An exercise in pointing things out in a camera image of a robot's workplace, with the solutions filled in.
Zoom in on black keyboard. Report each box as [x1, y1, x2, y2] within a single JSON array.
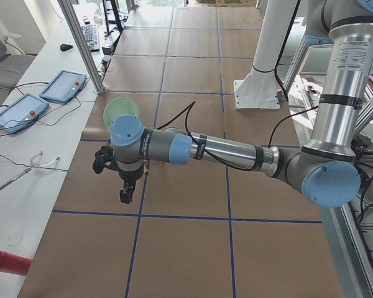
[[81, 24, 100, 52]]

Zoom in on metal grabber tool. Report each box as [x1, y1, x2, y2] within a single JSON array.
[[0, 151, 61, 192]]

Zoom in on near blue teach pendant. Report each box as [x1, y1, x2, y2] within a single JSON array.
[[0, 93, 49, 133]]

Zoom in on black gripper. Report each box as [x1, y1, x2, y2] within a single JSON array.
[[118, 169, 143, 203]]

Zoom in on black computer mouse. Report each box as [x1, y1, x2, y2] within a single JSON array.
[[60, 43, 73, 52]]

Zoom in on light green plate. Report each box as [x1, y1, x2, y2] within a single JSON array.
[[103, 97, 139, 128]]

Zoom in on blue teach pendant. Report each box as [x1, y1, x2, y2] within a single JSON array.
[[39, 70, 87, 103], [0, 93, 49, 133]]

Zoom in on red cylinder tube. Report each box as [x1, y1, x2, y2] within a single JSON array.
[[0, 250, 32, 276]]

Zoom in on aluminium frame post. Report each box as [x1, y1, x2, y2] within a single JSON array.
[[57, 0, 106, 94]]

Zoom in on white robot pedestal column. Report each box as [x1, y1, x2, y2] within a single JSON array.
[[233, 1, 307, 109]]

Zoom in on clear tape ring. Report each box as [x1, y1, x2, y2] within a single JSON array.
[[7, 228, 25, 245]]

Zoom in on far blue teach pendant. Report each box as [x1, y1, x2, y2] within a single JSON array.
[[39, 70, 87, 103]]

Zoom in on grey office chair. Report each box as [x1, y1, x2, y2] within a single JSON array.
[[0, 40, 35, 89]]

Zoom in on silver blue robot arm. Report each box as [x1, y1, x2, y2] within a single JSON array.
[[103, 1, 373, 207]]

